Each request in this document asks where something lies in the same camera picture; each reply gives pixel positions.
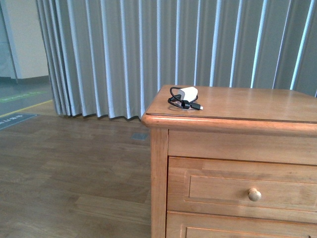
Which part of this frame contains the white charger adapter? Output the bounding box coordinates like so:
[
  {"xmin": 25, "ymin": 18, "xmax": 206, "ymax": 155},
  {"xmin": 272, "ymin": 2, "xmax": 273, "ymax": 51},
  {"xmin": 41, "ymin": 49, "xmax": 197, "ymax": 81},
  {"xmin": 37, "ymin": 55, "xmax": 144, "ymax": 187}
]
[{"xmin": 178, "ymin": 87, "xmax": 198, "ymax": 102}]

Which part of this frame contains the round wooden drawer knob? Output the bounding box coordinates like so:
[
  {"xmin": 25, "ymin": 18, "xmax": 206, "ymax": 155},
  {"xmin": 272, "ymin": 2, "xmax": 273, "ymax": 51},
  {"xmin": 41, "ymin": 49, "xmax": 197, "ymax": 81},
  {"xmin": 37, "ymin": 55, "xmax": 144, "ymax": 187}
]
[{"xmin": 248, "ymin": 188, "xmax": 262, "ymax": 202}]

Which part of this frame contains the wooden lower drawer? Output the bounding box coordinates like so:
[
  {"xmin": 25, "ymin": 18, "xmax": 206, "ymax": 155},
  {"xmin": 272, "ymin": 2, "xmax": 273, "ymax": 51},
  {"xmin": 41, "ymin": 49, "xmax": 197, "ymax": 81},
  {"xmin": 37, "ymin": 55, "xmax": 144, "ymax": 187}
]
[{"xmin": 166, "ymin": 212, "xmax": 317, "ymax": 238}]

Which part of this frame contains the grey pleated curtain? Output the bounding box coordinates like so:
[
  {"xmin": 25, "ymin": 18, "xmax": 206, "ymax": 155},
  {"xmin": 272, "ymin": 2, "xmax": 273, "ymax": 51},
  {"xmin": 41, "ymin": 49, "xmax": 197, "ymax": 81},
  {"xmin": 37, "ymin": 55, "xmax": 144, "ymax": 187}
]
[{"xmin": 37, "ymin": 0, "xmax": 317, "ymax": 118}]

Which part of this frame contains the wooden nightstand cabinet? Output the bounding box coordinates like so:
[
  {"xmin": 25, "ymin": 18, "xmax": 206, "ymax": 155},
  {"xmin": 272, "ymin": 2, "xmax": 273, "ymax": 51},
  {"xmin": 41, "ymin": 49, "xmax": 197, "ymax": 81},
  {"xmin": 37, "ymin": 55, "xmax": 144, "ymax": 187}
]
[{"xmin": 142, "ymin": 85, "xmax": 317, "ymax": 238}]

